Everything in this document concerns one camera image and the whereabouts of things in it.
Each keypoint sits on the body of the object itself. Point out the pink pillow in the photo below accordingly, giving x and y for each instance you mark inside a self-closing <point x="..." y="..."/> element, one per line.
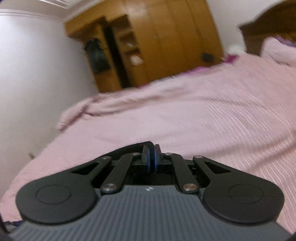
<point x="281" y="53"/>

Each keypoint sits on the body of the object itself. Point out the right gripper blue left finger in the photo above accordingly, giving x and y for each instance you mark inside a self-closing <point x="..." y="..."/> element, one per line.
<point x="147" y="155"/>

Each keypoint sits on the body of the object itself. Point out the black button cardigan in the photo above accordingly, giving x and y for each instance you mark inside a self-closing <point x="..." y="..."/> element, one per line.
<point x="134" y="148"/>

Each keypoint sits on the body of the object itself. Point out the wooden wardrobe with shelves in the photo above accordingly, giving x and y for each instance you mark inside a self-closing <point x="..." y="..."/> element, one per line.
<point x="148" y="40"/>

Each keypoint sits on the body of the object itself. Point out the dark wooden headboard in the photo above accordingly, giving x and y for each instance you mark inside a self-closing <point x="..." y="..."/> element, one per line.
<point x="278" y="20"/>

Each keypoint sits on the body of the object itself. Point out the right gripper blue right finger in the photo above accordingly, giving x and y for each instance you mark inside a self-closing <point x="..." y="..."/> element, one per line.
<point x="158" y="157"/>

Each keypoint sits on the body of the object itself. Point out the dark hanging bag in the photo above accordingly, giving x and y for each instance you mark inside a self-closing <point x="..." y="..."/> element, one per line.
<point x="96" y="56"/>

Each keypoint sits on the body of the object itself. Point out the pink checked bed cover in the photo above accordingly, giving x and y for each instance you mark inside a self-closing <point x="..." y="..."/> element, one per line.
<point x="240" y="114"/>

